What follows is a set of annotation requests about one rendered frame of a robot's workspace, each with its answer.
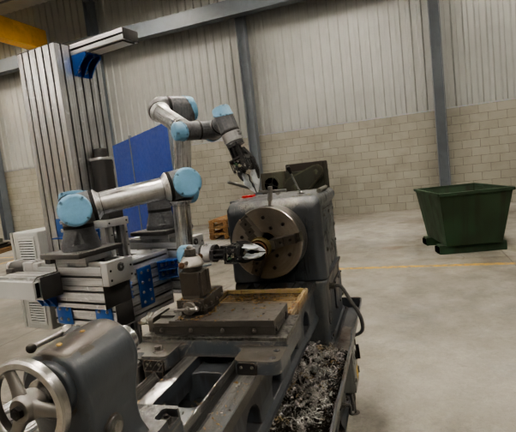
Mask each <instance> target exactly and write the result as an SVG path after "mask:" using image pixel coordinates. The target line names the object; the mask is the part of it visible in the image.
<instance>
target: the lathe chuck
mask: <svg viewBox="0 0 516 432"><path fill-rule="evenodd" d="M267 206H268V205H266V206H261V207H257V208H255V209H252V210H250V211H248V212H246V214H245V215H247V216H248V217H249V218H250V219H251V221H252V222H253V223H254V224H255V225H256V226H257V227H258V229H259V230H260V231H261V232H262V233H269V234H271V235H273V236H274V237H280V236H284V235H289V234H293V233H298V232H300V233H301V237H302V241H301V242H297V243H295V244H291V245H286V246H284V247H281V248H276V249H272V251H271V253H270V255H269V256H268V257H267V258H266V262H265V265H264V268H263V271H262V274H261V278H262V279H276V278H279V277H282V276H284V275H286V274H288V273H289V272H290V271H291V270H292V269H293V268H294V267H295V266H296V265H297V264H298V262H300V260H301V259H302V257H303V254H304V251H305V248H306V235H305V231H304V228H303V225H302V223H301V222H300V220H299V219H298V217H297V216H296V215H295V214H294V213H292V212H291V211H289V210H288V209H286V208H284V207H280V206H276V205H272V207H267ZM245 215H244V216H245ZM244 216H243V217H244ZM240 223H241V219H240V220H238V222H237V223H236V225H235V228H234V231H233V233H232V242H233V243H235V242H236V241H242V240H246V241H249V240H248V238H249V237H248V236H247V235H246V234H245V233H244V232H245V230H244V229H243V228H242V226H240ZM239 264H240V265H241V266H242V267H243V268H244V269H245V270H246V271H247V272H248V273H250V274H252V273H251V271H252V267H253V265H252V264H253V261H250V262H247V263H241V262H239ZM252 275H253V274H252Z"/></svg>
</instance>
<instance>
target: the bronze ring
mask: <svg viewBox="0 0 516 432"><path fill-rule="evenodd" d="M251 242H252V243H254V244H257V245H259V246H261V247H262V248H264V249H265V250H266V253H265V254H264V255H262V256H261V257H259V258H256V259H254V261H260V260H263V259H265V258H267V257H268V256H269V255H270V253H271V251H272V246H271V244H270V242H269V241H268V240H267V239H266V238H264V237H255V238H254V239H253V240H252V241H251Z"/></svg>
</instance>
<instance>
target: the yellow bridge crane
mask: <svg viewBox="0 0 516 432"><path fill-rule="evenodd" d="M0 42H2V43H5V44H9V45H14V46H17V47H20V48H23V49H27V50H32V49H34V48H36V47H39V46H42V45H45V44H47V39H46V34H45V31H44V30H42V29H39V28H36V27H32V26H29V25H27V24H24V23H21V22H18V21H15V20H12V19H10V18H7V17H4V16H1V15H0Z"/></svg>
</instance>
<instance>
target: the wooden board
mask: <svg viewBox="0 0 516 432"><path fill-rule="evenodd" d="M275 293H276V294H277V296H276V294H275ZM298 293H301V294H298ZM223 294H224V296H222V297H221V298H220V299H219V302H220V301H221V302H222V301H224V302H222V303H232V302H233V301H235V300H236V301H235V302H233V303H253V302H255V303H258V302H261V303H262V302H264V303H287V306H288V310H289V311H288V315H297V314H298V313H299V312H300V310H301V308H302V307H303V305H304V303H305V302H306V300H307V298H308V288H285V289H263V290H262V289H246V290H225V291H223ZM250 294H251V295H250ZM253 294H254V295H253ZM257 294H260V295H258V296H257ZM266 294H269V295H270V298H268V296H269V295H266ZM273 294H275V295H273ZM278 294H280V295H278ZM287 294H290V295H287ZM291 294H293V295H294V294H295V295H296V294H297V295H299V296H298V297H295V295H294V296H293V295H292V296H293V297H292V296H291ZM228 295H229V296H230V295H231V297H229V299H226V300H222V299H224V298H227V297H228ZM234 295H235V297H237V298H236V299H235V297H234ZM236 295H238V296H236ZM239 295H240V296H241V297H240V296H239ZM244 295H245V296H244ZM246 295H247V296H246ZM252 295H253V296H252ZM262 295H263V296H262ZM265 295H266V296H267V297H266V296H265ZM283 295H284V296H283ZM285 295H286V296H285ZM251 296H252V297H251ZM232 297H233V298H232ZM244 297H245V299H244V301H242V299H241V298H244ZM255 297H256V298H258V297H260V300H259V298H258V299H256V298H255ZM278 297H279V299H278ZM252 298H253V299H254V300H250V299H252ZM263 298H265V300H264V299H263ZM267 298H268V299H267ZM295 298H298V299H297V300H296V299H295ZM232 299H233V300H232ZM273 299H276V300H277V301H276V300H273ZM280 299H281V300H280ZM291 299H295V301H293V300H291ZM238 300H240V301H238ZM287 300H290V301H287ZM227 301H228V302H227ZM221 302H220V303H221ZM292 302H293V303H292ZM293 304H294V305H293ZM292 306H295V307H292ZM290 307H291V308H290ZM289 308H290V309H289ZM289 312H290V313H289Z"/></svg>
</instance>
